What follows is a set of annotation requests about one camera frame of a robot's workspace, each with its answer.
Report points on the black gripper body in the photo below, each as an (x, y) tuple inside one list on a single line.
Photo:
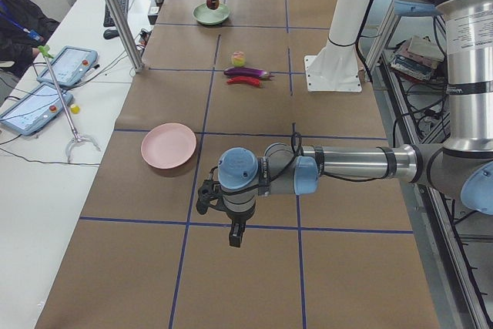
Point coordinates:
[(237, 220)]

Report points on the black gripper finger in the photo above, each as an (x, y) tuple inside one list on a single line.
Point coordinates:
[(236, 234)]

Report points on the pink green peach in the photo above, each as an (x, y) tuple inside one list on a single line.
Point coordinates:
[(238, 59)]

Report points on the green plate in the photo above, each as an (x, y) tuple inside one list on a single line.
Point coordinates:
[(209, 17)]

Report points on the orange black electronics box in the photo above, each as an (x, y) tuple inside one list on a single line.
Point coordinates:
[(144, 36)]

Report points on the purple eggplant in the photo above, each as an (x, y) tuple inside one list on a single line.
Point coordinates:
[(249, 72)]

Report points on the red chili pepper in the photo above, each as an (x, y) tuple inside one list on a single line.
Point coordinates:
[(246, 80)]

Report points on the pink plate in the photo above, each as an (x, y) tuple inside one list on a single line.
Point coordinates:
[(168, 146)]

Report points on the black computer mouse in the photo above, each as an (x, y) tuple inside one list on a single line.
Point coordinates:
[(110, 34)]

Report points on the upper teach pendant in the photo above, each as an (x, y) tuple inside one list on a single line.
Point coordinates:
[(72, 63)]

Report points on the teach pendant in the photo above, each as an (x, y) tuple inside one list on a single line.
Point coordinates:
[(72, 63), (31, 113)]

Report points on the metal reacher grabber tool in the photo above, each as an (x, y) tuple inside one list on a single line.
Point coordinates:
[(77, 138)]

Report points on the small yellow toy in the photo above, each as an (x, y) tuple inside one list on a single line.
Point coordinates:
[(75, 108)]

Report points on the person in dark jacket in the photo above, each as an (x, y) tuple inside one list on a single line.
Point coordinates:
[(24, 27)]

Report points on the lower teach pendant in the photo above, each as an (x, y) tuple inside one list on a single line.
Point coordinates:
[(31, 113)]

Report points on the stack of books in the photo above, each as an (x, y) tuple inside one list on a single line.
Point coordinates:
[(417, 58)]

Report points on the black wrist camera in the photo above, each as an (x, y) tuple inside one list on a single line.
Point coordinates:
[(209, 196)]

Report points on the aluminium frame post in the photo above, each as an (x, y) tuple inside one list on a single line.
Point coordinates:
[(125, 35)]

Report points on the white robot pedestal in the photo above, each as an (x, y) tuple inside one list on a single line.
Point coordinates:
[(335, 67)]

